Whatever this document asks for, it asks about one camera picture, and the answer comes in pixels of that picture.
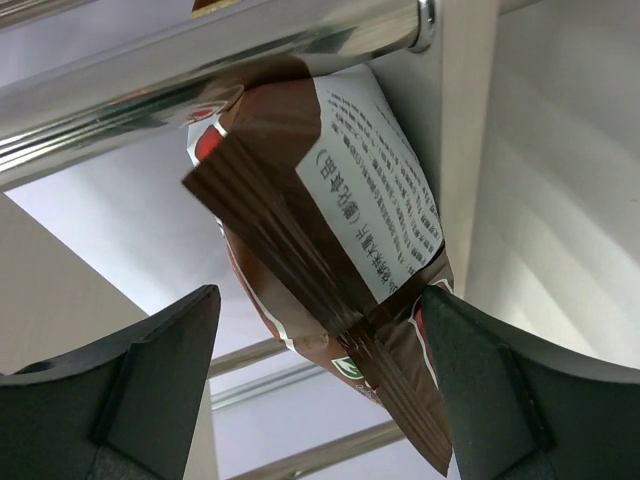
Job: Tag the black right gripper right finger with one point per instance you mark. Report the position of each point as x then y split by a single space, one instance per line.
521 407

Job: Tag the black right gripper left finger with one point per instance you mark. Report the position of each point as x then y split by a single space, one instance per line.
122 407

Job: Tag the brown Chuba cassava chips bag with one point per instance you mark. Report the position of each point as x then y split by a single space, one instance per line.
333 231

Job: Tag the white two-tier wooden shelf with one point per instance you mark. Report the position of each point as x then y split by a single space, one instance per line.
526 124

